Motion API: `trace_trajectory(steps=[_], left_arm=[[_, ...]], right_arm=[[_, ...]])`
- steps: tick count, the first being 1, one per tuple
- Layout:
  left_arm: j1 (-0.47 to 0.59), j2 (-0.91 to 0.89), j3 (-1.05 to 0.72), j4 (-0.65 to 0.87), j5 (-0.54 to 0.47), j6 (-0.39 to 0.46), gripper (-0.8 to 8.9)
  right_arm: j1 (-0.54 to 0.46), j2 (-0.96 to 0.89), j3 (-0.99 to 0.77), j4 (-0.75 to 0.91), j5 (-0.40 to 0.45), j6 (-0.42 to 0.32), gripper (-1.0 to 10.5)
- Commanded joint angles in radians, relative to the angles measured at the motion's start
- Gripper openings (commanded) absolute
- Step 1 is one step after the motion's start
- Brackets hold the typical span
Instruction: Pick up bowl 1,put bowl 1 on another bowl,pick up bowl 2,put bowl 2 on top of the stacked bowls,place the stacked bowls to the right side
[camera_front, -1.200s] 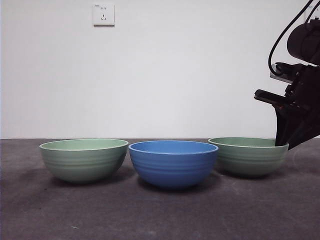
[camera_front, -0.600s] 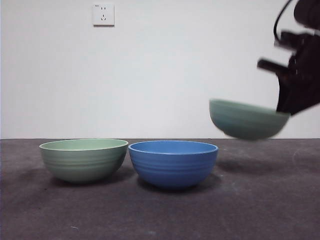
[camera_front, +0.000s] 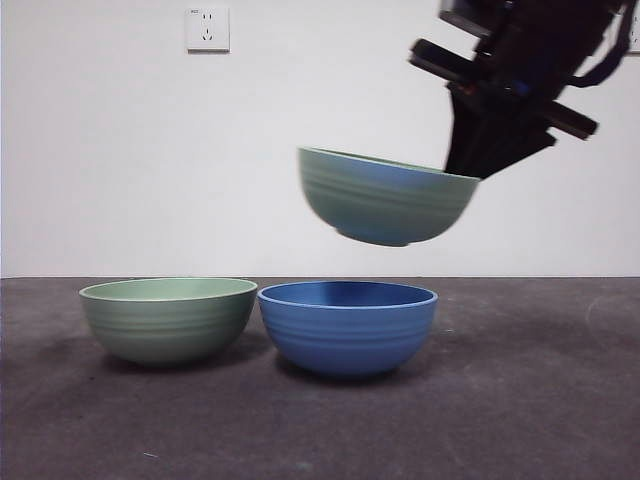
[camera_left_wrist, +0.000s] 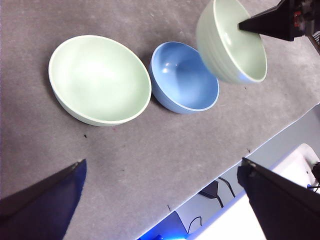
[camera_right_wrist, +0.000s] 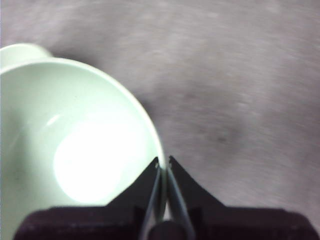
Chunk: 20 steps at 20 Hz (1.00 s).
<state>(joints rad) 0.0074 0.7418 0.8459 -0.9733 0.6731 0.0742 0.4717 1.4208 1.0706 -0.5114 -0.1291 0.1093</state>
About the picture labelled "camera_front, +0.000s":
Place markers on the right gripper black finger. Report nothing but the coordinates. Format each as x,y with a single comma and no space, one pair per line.
461,135
505,145

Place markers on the green ribbed bowl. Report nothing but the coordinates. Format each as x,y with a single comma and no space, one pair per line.
385,205
167,330

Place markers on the blue ribbed bowl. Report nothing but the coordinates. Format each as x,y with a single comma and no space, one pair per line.
345,340

